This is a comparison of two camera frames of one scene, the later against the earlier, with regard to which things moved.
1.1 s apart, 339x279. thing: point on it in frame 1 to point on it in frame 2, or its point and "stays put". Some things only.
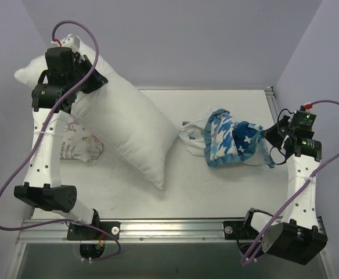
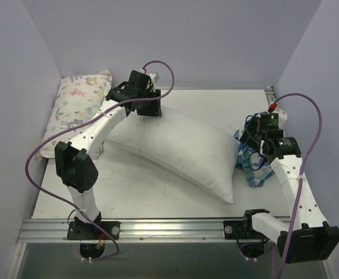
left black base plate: x=79 y=232 stays put
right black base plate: x=238 y=230 stays put
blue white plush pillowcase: x=223 y=141 to x=252 y=162
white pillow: x=130 y=131 to x=183 y=145
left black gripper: x=94 y=78 to x=153 y=104
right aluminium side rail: x=271 y=101 stays put
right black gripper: x=274 y=135 to x=245 y=135
